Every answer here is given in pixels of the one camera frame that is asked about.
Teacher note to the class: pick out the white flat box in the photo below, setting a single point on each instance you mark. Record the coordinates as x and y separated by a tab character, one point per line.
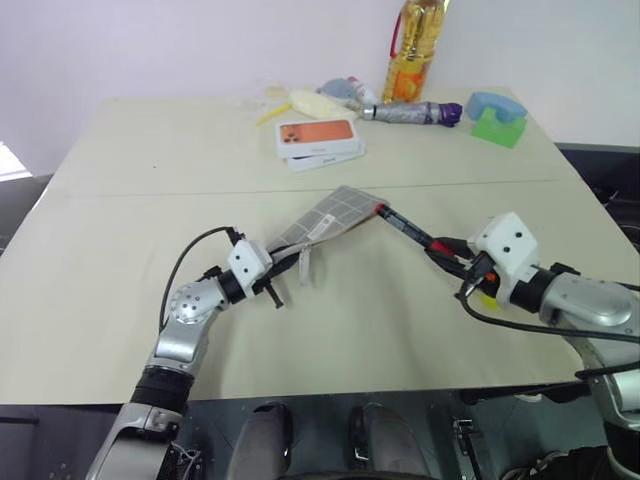
332	161

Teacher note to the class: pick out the silver purple folded umbrella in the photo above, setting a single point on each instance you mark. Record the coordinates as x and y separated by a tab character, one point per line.
410	113

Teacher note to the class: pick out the green foam block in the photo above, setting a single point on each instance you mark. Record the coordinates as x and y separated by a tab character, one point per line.
495	131

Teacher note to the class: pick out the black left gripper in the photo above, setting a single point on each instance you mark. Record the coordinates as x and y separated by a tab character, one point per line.
272	290

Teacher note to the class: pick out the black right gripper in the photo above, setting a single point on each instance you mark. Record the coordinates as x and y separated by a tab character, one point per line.
480	277

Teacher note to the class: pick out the yellow cooking oil bottle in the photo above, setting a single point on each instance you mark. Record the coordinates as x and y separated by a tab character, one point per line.
412	55

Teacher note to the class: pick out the grey grid pouch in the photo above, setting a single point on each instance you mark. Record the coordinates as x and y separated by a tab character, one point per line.
335	212

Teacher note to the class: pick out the red marker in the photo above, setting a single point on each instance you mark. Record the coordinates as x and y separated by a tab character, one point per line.
407	227

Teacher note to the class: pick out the black table clamp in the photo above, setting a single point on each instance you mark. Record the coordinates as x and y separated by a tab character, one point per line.
467	435

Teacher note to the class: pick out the blue toy telephone handset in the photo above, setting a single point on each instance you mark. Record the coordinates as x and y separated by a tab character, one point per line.
497	104

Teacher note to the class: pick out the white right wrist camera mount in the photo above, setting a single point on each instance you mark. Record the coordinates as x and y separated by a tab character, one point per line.
507	240

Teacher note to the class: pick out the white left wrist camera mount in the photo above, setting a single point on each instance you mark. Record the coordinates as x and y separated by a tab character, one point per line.
245	265

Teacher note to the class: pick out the grey blue plush toy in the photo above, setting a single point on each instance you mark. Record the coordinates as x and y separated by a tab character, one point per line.
340	89

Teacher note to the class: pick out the yellow stick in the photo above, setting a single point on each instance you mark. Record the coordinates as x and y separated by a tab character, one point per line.
272	114

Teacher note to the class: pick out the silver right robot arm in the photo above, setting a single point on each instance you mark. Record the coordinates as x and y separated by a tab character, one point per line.
590	305

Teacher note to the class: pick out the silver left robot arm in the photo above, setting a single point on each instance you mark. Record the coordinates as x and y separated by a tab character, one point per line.
182	325

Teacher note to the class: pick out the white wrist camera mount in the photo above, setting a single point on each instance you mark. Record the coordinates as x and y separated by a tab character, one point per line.
245	265
507	240

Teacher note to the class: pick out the orange phone box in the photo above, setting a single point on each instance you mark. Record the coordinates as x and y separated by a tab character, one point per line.
317	136

